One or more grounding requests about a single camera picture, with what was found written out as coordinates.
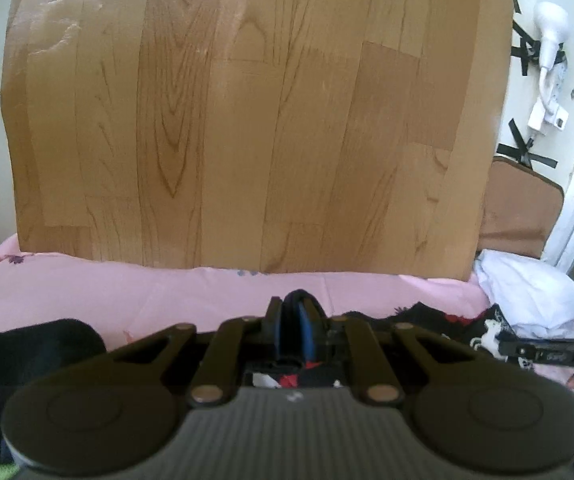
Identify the white cloth on bed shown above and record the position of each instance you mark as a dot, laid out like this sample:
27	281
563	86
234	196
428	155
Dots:
535	298

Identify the black red white patterned garment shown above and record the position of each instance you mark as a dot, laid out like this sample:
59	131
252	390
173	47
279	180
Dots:
481	333

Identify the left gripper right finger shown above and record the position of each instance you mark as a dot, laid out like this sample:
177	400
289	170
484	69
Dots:
342	352

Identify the white wall device with cable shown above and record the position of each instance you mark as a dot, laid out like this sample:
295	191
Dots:
553	23

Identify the pink deer print bedsheet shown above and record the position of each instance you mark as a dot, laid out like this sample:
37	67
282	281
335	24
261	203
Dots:
327	436

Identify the wood grain headboard panel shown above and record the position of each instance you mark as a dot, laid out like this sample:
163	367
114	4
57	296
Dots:
265	135

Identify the brown cushioned chair back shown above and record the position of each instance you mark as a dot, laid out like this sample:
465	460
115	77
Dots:
520	209

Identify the dark navy garment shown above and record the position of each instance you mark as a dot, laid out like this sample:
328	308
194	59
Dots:
32	352

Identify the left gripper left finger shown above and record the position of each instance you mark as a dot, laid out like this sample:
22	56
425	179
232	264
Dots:
239	347

